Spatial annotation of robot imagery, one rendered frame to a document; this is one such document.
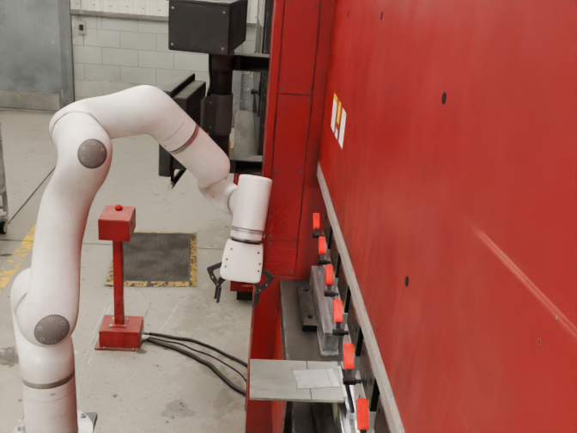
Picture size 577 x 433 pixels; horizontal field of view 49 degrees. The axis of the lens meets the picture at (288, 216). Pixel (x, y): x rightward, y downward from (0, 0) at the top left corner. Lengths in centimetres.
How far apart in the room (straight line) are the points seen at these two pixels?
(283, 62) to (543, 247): 184
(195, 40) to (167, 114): 120
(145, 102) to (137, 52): 723
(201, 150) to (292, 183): 113
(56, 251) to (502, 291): 96
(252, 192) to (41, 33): 737
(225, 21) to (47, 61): 641
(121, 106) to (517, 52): 85
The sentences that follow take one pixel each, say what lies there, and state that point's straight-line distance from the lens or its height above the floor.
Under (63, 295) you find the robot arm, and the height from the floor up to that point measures 143.
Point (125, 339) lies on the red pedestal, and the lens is 376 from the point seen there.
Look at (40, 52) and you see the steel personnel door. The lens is 883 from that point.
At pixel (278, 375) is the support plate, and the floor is 100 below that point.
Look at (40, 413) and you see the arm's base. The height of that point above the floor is 112.
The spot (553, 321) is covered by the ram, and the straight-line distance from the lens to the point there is 66.
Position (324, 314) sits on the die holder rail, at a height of 97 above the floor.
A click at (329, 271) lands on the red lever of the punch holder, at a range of 185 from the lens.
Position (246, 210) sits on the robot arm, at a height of 155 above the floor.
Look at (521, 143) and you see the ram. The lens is 74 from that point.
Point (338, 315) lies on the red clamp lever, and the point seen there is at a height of 129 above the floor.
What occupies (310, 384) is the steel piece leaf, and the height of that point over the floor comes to 100.
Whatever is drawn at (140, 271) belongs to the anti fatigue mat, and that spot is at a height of 1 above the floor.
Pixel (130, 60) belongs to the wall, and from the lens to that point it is 864.
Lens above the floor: 213
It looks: 22 degrees down
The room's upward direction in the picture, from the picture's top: 5 degrees clockwise
